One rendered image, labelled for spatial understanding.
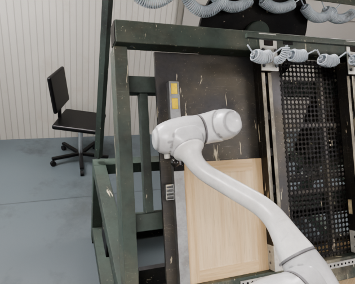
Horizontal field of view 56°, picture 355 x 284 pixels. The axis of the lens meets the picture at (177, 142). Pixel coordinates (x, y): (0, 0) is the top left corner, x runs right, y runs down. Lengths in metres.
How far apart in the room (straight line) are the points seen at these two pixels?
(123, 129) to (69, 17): 2.81
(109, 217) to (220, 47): 1.18
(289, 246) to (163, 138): 0.46
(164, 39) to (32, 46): 2.81
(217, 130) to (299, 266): 0.45
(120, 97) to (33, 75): 2.89
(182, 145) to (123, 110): 0.55
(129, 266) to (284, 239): 0.79
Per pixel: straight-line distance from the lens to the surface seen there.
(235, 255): 1.76
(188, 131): 1.03
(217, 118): 1.07
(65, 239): 3.14
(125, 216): 1.50
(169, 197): 1.59
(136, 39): 1.54
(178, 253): 1.61
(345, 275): 2.17
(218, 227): 1.69
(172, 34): 1.60
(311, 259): 0.95
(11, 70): 4.33
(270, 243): 1.82
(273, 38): 1.64
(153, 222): 1.62
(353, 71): 2.14
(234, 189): 0.98
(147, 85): 1.64
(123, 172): 1.48
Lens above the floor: 2.18
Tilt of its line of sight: 28 degrees down
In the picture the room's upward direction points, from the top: 9 degrees clockwise
